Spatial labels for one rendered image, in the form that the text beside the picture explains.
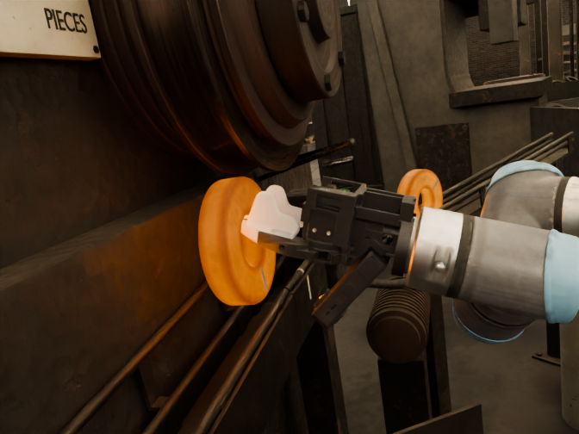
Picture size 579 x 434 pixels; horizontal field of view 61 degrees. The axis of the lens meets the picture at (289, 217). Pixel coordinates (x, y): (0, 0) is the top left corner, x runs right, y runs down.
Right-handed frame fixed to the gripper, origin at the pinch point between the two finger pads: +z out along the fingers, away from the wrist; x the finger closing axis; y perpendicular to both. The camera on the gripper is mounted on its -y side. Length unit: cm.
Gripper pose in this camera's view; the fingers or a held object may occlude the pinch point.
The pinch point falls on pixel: (239, 226)
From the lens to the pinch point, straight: 59.7
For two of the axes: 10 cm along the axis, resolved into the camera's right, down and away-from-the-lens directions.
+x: -3.0, 2.5, -9.2
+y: 1.2, -9.5, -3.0
